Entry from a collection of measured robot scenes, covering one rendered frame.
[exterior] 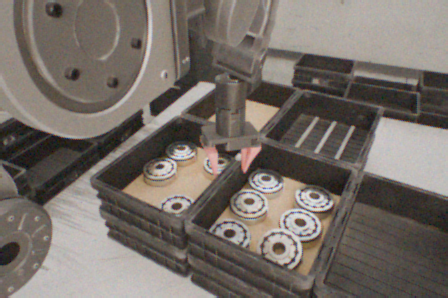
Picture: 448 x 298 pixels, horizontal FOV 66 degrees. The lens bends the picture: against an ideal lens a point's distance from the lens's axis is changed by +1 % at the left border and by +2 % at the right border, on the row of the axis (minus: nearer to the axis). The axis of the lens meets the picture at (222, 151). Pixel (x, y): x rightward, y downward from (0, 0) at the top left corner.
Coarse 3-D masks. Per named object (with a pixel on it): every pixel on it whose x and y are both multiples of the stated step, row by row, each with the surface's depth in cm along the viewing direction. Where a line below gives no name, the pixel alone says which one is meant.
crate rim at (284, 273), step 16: (272, 144) 101; (320, 160) 94; (224, 176) 89; (352, 176) 89; (336, 208) 79; (192, 224) 75; (336, 224) 76; (208, 240) 73; (224, 240) 72; (240, 256) 70; (256, 256) 69; (320, 256) 69; (272, 272) 67; (288, 272) 66; (304, 288) 65
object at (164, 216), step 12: (192, 120) 112; (156, 132) 106; (120, 156) 96; (108, 168) 92; (228, 168) 91; (96, 180) 87; (216, 180) 87; (108, 192) 85; (120, 192) 84; (204, 192) 84; (132, 204) 82; (144, 204) 80; (192, 204) 80; (156, 216) 79; (168, 216) 77; (180, 216) 77
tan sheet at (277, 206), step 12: (288, 180) 103; (288, 192) 98; (276, 204) 94; (288, 204) 94; (336, 204) 95; (228, 216) 91; (276, 216) 91; (252, 228) 87; (264, 228) 87; (276, 228) 87; (324, 228) 88; (252, 240) 84; (276, 252) 81; (312, 252) 81
